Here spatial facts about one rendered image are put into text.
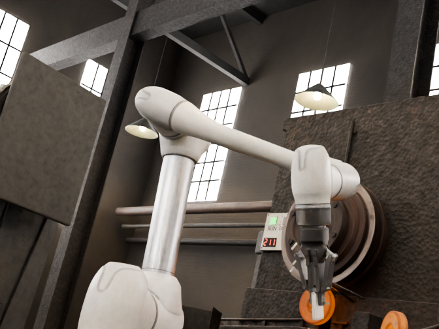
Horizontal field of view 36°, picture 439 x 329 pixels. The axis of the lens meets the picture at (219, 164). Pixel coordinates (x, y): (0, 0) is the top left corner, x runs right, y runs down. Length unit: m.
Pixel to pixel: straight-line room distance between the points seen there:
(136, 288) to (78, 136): 3.39
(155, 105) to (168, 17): 7.79
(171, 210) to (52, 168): 2.98
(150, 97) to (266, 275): 1.37
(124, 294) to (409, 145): 1.53
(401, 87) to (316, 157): 4.59
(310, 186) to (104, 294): 0.60
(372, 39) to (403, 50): 5.49
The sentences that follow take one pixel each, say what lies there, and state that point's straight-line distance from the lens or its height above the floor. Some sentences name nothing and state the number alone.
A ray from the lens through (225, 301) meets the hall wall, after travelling 11.89.
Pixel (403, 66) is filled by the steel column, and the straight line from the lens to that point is 6.39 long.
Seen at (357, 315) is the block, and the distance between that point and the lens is 2.60.
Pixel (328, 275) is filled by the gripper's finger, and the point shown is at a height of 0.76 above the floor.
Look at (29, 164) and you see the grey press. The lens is 4.86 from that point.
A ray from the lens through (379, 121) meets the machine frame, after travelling 3.04.
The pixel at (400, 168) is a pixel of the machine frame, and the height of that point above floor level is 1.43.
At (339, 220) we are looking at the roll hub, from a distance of 2.66.
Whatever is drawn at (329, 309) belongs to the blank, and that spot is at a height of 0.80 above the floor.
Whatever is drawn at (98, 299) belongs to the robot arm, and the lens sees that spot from 1.80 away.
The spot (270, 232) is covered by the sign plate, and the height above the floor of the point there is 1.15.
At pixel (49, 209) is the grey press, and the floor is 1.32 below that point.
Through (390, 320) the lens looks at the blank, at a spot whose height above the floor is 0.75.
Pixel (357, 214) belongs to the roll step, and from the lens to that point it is 2.69.
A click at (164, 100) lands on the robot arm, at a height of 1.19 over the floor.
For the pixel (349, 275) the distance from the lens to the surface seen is 2.67.
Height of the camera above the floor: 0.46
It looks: 17 degrees up
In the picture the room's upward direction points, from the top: 13 degrees clockwise
